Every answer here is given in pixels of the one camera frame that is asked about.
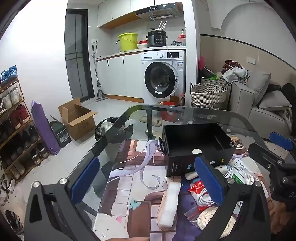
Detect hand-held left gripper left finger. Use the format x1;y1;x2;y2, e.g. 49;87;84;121
24;157;100;241

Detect open brown cardboard box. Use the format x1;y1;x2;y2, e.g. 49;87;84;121
58;98;98;141

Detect pile of clothes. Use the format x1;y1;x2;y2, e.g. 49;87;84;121
221;59;249;84

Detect white folded towel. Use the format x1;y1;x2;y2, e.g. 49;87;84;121
157;181;181;230

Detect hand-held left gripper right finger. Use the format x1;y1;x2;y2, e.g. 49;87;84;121
194;156;271;241

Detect woven laundry basket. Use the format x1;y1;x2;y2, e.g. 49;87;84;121
190;82;229;110

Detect white router with antennas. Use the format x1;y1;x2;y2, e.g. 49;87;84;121
150;21;167;32

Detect red and clear plastic bag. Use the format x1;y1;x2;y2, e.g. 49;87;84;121
188;182;216;209

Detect white base cabinets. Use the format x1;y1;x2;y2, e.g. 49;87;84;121
96;54;144;102

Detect rows of shoes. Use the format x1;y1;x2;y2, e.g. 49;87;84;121
0;65;49;186

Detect white round cable bundle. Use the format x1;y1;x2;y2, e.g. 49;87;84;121
240;171;261;186
194;187;216;207

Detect white sneaker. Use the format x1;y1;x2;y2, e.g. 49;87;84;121
0;179;15;207

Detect dark glass door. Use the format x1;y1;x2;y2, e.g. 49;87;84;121
65;9;94;102

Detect grey fabric sofa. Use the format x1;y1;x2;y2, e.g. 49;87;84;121
228;70;296;140

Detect white front-load washing machine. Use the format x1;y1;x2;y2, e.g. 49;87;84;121
142;49;187;105

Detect white wall cabinets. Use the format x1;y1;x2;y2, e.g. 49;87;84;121
98;0;156;29

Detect small brown cardboard box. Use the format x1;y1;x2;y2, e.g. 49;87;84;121
170;95;186;106

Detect green and white packet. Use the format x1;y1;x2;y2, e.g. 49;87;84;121
228;160;246;184

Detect printed cartoon desk mat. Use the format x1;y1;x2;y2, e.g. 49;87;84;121
92;139;278;241

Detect trash bin with black bag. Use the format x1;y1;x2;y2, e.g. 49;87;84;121
95;117;134;161

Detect large grey cushion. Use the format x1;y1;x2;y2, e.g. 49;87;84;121
248;70;272;106

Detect yellow-green plastic bucket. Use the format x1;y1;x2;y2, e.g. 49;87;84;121
118;33;139;52

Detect red box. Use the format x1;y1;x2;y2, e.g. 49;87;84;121
161;101;180;121

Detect black garment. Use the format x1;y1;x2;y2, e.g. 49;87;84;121
265;83;296;103

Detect dark green printed carton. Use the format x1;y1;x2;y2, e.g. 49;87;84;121
49;115;72;148

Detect black cardboard box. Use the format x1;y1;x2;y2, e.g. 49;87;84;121
162;123;236;178

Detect grey flat mop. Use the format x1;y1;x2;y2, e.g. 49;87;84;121
92;45;108;103

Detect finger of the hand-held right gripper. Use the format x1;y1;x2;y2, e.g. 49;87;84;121
269;132;296;153
248;142;286;173

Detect purple rolled yoga mat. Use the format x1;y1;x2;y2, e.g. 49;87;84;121
31;100;61;155

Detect black electric pressure cooker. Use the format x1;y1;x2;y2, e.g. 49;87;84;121
145;30;168;48

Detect cream flat cable coil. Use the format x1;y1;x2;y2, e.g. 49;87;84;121
196;206;236;239

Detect flat grey cushion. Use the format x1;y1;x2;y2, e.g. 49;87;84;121
259;90;292;111

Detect black bag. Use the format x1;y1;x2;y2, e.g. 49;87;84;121
200;67;218;79

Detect person's right hand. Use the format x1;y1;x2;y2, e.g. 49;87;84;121
269;203;296;235

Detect silver range hood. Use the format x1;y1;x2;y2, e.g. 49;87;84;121
135;6;183;20

